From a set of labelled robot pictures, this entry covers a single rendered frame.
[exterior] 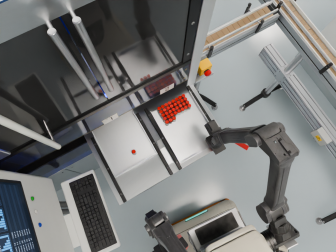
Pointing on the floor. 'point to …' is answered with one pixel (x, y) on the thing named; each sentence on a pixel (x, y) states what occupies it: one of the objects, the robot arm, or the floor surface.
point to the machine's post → (200, 38)
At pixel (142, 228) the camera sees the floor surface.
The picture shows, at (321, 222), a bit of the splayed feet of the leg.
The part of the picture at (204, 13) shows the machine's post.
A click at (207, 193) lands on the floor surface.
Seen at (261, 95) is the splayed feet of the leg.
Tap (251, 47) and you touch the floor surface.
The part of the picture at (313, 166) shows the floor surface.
